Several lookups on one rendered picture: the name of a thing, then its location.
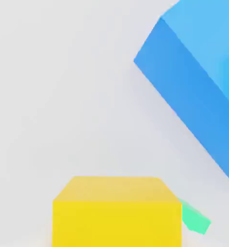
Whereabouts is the small yellow cube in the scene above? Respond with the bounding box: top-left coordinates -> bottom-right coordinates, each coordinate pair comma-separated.
52,176 -> 183,247

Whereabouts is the large blue box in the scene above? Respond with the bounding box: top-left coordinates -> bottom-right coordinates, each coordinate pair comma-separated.
133,0 -> 229,189

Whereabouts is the small green cube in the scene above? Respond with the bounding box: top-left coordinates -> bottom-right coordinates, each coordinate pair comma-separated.
177,197 -> 212,235

